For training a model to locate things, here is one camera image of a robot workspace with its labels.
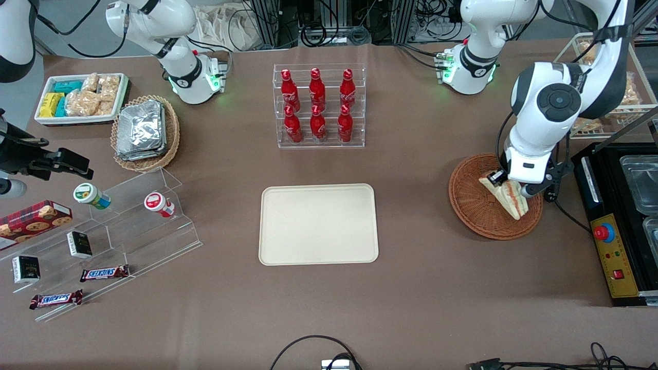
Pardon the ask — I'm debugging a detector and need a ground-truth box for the yellow snack packet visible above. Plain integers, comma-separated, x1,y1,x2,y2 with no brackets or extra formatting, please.
40,92,65,118

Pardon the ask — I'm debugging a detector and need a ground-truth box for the black power cable with plug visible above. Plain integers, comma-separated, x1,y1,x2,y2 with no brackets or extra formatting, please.
544,188,592,233

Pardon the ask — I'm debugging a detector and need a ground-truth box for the clear acrylic stepped shelf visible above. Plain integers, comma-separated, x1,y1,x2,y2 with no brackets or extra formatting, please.
0,167,203,322

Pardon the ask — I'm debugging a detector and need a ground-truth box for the white snack bin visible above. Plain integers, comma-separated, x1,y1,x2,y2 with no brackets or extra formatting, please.
34,73,130,127

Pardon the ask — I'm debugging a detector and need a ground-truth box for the silver foil wrapped pack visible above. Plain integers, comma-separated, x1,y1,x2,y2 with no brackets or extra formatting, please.
117,100,166,155
116,146,168,161

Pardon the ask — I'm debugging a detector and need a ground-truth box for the grey metal bar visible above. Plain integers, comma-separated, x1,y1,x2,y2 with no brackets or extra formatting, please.
596,105,658,153

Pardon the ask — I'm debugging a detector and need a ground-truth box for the Snickers chocolate bar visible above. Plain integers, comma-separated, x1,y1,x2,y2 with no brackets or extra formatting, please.
80,265,130,283
29,289,84,310

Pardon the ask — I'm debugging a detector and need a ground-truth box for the black looped cable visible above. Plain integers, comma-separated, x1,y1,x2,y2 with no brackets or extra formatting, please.
269,335,363,370

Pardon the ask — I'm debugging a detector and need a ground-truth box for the red tartan cookie box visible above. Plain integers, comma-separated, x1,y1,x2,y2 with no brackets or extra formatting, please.
0,200,73,251

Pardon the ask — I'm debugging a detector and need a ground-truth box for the triangular sandwich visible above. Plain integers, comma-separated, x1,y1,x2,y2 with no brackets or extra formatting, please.
479,176,529,221

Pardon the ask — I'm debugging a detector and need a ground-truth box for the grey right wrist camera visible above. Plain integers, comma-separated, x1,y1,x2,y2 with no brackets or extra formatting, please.
0,179,27,199

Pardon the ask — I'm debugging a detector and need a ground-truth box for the red cola bottle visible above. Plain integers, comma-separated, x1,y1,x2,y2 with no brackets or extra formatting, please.
309,104,327,143
337,104,354,143
280,69,301,111
308,68,327,108
284,105,303,143
339,69,357,108

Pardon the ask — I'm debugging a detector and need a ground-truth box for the aluminium frame post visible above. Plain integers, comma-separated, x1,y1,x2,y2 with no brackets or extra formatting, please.
250,0,299,49
396,0,418,44

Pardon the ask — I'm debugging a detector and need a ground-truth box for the black cable with connector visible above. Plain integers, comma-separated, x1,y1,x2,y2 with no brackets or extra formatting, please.
467,342,658,370

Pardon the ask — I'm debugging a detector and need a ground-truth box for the white wire rack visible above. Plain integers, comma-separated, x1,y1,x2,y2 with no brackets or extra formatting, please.
554,32,658,140

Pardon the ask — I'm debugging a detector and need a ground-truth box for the green sunflower lid jar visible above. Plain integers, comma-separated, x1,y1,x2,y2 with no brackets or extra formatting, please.
73,183,112,210

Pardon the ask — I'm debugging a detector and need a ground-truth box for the clear acrylic bottle rack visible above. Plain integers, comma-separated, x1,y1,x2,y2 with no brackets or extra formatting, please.
272,63,367,150

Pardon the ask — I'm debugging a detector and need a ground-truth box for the black heating machine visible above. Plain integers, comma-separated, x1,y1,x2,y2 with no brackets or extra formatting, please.
571,141,658,307

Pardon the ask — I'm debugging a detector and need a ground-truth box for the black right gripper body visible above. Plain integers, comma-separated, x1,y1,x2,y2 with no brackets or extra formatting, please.
0,122,63,180

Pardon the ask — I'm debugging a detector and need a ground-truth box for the beige plastic tray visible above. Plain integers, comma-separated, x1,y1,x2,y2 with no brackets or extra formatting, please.
259,183,379,266

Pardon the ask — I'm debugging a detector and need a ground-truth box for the brown wicker basket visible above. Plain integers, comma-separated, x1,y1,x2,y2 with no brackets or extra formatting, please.
448,153,544,241

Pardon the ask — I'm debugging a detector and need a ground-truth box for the light wicker basket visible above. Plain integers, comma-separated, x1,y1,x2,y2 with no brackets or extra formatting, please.
111,95,180,173

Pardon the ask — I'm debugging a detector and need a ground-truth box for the black tea box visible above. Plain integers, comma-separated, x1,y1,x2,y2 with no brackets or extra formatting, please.
67,231,93,259
12,255,41,284

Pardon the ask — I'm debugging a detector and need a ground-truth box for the clear plastic container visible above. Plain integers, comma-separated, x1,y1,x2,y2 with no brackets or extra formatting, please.
642,216,658,253
619,154,658,215

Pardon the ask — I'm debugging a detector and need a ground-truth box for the red lid jar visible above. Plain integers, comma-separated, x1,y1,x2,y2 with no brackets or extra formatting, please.
144,192,176,218

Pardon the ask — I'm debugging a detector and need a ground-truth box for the white cloth bag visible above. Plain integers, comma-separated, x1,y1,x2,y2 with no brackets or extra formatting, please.
195,4,270,52

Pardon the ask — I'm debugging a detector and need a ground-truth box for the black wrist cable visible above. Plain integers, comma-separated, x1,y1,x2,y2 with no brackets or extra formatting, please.
496,110,516,170

